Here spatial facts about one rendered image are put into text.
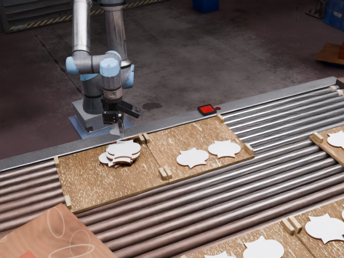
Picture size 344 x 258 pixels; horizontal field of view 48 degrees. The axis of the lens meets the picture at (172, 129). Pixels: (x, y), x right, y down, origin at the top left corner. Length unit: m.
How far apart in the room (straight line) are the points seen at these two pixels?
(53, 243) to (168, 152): 0.68
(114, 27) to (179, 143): 0.61
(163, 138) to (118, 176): 0.31
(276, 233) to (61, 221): 0.74
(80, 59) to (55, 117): 2.29
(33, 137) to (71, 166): 1.96
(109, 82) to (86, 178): 0.42
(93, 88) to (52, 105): 2.17
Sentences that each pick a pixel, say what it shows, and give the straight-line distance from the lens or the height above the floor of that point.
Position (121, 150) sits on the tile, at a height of 0.99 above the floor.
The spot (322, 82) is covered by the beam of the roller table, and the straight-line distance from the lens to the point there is 2.45.
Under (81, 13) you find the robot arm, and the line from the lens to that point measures 1.76.
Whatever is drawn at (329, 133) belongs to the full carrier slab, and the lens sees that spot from 1.97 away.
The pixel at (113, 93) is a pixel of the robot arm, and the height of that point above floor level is 1.26.
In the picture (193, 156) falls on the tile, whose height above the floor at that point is 0.95.
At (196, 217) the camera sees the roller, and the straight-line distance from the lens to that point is 1.49.
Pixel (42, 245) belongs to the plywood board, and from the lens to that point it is 1.33.
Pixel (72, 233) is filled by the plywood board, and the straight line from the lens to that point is 1.33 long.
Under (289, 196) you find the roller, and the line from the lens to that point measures 1.62.
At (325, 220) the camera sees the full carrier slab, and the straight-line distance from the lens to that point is 1.52.
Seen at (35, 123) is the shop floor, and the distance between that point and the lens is 3.87.
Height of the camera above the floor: 2.03
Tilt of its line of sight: 35 degrees down
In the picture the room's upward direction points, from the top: 2 degrees counter-clockwise
